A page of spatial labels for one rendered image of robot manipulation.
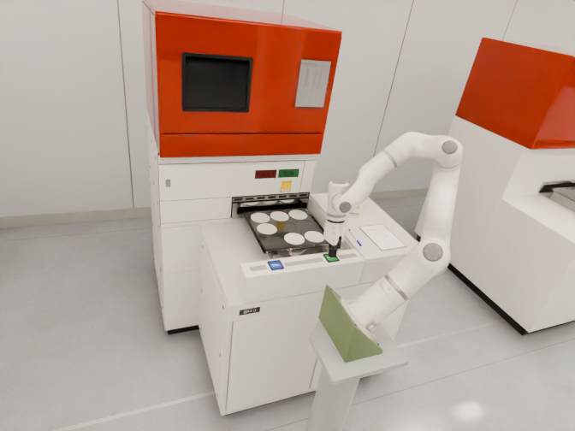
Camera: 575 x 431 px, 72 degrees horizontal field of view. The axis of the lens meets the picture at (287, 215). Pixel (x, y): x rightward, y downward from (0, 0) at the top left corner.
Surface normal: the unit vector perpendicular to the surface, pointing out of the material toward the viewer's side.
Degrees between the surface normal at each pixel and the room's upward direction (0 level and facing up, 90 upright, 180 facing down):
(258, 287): 90
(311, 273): 90
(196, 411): 0
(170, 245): 90
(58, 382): 0
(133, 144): 90
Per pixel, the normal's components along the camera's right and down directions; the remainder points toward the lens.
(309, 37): 0.36, 0.51
